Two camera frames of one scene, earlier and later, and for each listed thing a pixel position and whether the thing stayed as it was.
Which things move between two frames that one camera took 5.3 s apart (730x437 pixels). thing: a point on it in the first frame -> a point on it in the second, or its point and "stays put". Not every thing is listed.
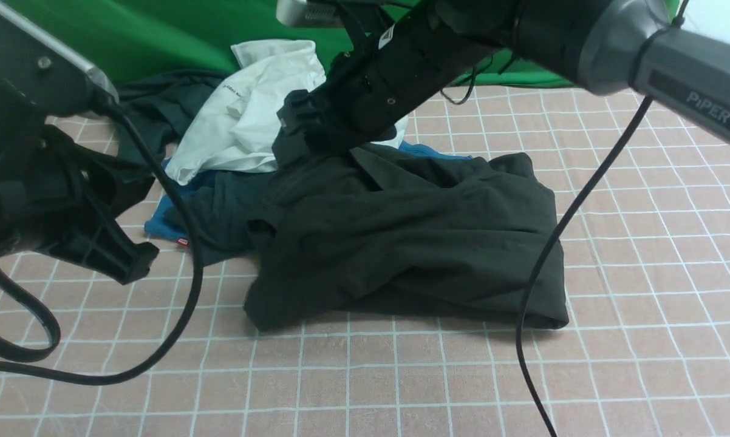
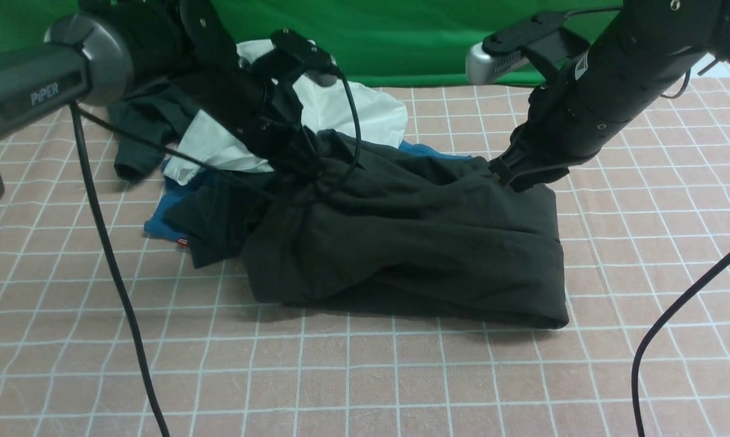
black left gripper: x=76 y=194 -> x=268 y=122
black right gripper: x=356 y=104 -> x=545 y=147
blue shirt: x=155 y=226 stays put
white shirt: x=242 y=134 stays put
